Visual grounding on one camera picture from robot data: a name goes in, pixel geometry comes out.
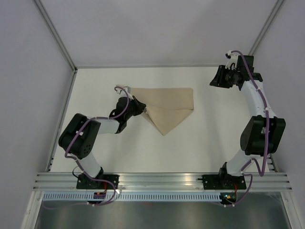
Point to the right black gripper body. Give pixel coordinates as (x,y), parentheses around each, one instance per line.
(233,73)

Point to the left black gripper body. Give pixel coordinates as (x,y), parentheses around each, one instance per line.
(128,115)

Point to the beige cloth napkin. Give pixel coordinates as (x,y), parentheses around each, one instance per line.
(166,108)

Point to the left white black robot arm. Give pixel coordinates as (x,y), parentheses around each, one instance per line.
(79,136)

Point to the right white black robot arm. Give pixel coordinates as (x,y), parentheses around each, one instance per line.
(261,135)

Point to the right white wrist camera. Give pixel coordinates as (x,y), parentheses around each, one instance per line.
(232,57)

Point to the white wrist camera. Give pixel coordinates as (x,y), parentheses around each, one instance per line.
(124,91)
(232,57)

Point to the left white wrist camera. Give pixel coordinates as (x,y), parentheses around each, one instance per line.
(124,91)

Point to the right aluminium frame post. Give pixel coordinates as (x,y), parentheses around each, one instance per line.
(266,26)

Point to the aluminium frame post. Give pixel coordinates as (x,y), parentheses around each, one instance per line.
(266,26)
(48,22)

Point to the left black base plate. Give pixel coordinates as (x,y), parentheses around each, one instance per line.
(84,182)

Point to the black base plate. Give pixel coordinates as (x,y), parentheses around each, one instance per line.
(84,182)
(228,182)

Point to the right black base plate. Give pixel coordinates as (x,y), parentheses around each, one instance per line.
(228,182)

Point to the aluminium mounting rail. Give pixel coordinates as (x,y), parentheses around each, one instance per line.
(159,182)

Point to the left aluminium frame post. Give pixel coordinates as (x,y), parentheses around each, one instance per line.
(48,22)

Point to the white slotted cable duct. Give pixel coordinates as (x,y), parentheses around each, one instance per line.
(137,196)

